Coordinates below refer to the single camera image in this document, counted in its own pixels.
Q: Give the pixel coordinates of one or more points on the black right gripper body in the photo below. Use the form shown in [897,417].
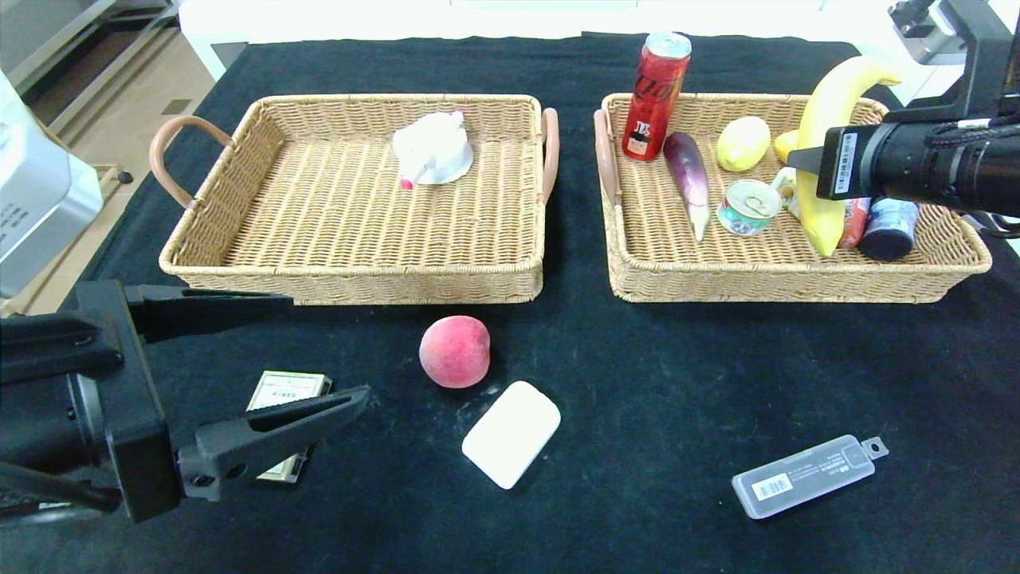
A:
[843,162]

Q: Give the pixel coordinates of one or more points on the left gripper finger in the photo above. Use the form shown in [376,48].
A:
[199,311]
[209,470]

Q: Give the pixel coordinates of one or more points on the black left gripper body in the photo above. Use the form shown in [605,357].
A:
[135,402]

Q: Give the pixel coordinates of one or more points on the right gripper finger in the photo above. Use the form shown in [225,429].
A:
[809,159]

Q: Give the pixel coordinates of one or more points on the yellow banana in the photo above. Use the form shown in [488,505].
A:
[829,104]

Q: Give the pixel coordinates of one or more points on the pull-tab tin can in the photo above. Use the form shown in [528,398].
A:
[749,209]

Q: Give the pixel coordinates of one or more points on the playing card box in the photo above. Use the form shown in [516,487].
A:
[287,388]

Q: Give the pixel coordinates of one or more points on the translucent grey plastic case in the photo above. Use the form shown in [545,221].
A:
[805,478]

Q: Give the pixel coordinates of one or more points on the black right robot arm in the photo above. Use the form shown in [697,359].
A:
[988,171]

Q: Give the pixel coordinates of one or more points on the yellow mango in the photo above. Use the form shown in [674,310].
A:
[787,147]

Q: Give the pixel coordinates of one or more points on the small white juice carton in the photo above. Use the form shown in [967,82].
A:
[786,185]

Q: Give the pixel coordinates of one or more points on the red wrapped sausage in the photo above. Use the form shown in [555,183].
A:
[857,223]

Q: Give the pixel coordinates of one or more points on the yellow-green lemon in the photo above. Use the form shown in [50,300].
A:
[743,144]

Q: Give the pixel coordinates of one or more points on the dark blue yogurt cup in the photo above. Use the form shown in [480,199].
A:
[888,233]

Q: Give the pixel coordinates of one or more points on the purple eggplant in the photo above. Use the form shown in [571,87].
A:
[687,175]

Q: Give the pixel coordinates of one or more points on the wooden rack on casters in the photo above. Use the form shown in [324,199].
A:
[126,177]

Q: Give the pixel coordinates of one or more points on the red soda can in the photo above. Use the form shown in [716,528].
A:
[655,94]

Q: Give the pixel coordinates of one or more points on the black tablecloth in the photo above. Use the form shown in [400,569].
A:
[398,542]

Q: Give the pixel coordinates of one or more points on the green floor sticker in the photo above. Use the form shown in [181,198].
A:
[178,108]

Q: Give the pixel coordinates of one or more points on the pink peach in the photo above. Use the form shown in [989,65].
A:
[455,352]

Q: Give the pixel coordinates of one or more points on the white hanging cloth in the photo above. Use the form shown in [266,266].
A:
[8,100]

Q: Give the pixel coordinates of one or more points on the white table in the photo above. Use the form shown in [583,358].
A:
[223,24]

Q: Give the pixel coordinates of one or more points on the white soap bar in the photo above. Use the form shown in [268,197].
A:
[511,434]

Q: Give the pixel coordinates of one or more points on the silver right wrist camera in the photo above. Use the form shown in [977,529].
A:
[928,44]

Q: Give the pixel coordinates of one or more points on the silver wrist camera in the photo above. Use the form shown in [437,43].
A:
[40,223]
[928,44]

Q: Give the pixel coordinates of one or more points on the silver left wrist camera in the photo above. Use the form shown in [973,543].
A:
[40,223]

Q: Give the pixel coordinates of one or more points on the low shelf with grey frame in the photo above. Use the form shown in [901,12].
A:
[32,32]

